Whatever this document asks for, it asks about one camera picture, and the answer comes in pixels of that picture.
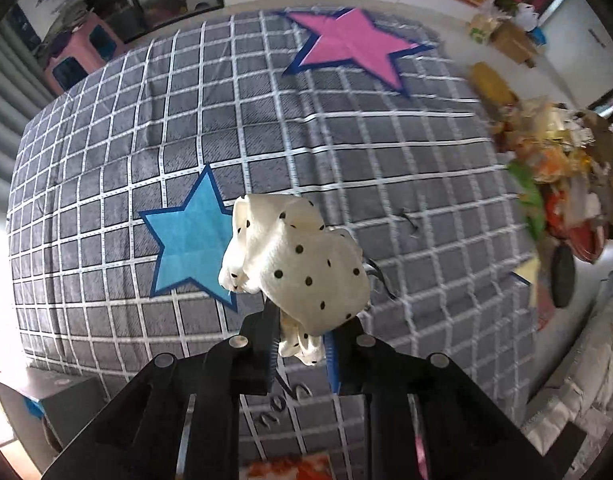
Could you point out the brown cardboard box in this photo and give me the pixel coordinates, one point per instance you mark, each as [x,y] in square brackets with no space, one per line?
[513,40]

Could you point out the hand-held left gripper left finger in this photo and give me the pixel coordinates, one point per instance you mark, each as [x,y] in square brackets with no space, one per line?
[259,345]

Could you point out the white polka dot cloth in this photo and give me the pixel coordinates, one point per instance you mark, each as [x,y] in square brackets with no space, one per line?
[296,265]

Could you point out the pile of snack packets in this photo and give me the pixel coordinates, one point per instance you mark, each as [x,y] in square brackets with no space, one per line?
[561,150]

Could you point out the pink plastic stool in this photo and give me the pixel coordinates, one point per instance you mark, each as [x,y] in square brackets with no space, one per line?
[76,57]

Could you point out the white quilt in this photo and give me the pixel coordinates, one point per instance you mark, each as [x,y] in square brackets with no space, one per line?
[581,375]

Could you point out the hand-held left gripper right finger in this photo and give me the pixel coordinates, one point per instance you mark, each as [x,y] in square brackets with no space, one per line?
[339,360]

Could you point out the yellow snack packet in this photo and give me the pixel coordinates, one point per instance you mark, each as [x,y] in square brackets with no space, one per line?
[493,82]

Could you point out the red round mat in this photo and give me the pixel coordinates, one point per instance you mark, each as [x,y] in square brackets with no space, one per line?
[583,240]

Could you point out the orange fox print tissue pack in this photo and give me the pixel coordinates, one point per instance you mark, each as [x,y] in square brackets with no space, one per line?
[286,467]

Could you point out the grey checked star blanket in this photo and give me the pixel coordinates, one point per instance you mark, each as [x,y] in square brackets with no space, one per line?
[111,210]

